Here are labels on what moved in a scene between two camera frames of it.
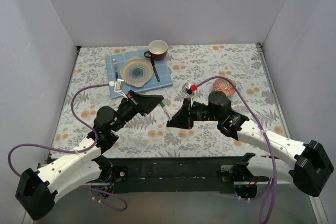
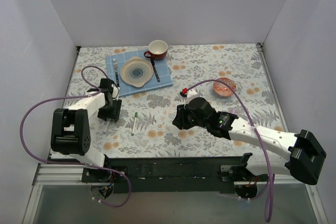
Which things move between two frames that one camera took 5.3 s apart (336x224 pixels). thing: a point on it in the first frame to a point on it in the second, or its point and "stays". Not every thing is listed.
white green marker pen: [166, 114] to [134, 123]
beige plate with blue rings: [136, 71] stays
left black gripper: [134, 102] to [111, 109]
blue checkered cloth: [161, 77] stays
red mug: [158, 49] stays
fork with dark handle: [115, 67] stays
